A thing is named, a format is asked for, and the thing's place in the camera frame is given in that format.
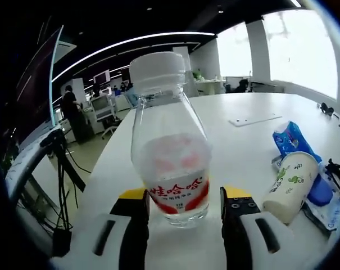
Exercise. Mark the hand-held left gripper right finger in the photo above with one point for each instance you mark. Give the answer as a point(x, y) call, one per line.
point(237, 242)

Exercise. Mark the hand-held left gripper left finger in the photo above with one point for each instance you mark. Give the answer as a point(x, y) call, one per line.
point(133, 242)

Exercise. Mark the white paper cup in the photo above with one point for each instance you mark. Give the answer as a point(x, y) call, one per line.
point(290, 185)

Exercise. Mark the clear plastic water bottle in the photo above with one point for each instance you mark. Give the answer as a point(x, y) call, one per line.
point(169, 157)

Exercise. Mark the blue pad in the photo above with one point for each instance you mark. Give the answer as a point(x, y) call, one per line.
point(322, 191)

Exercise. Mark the blue tissue pack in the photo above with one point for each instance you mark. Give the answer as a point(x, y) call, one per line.
point(290, 140)

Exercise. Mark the small black box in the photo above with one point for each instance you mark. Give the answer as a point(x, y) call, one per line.
point(61, 242)

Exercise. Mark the white table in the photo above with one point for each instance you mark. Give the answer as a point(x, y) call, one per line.
point(242, 146)

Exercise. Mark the black tripod stand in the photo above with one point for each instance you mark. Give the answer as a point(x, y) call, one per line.
point(60, 157)

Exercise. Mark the white office chair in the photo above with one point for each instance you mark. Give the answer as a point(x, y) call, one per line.
point(102, 108)

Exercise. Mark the white mesh chair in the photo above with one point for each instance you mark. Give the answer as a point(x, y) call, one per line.
point(131, 98)

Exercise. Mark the black office chair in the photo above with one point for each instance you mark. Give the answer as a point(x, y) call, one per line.
point(242, 85)

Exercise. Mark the small black object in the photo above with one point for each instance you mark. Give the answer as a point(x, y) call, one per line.
point(325, 108)

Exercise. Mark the green potted plant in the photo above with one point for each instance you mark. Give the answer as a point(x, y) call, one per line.
point(197, 74)

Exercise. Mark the curved ceiling light strip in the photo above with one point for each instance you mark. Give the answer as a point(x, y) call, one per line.
point(130, 42)

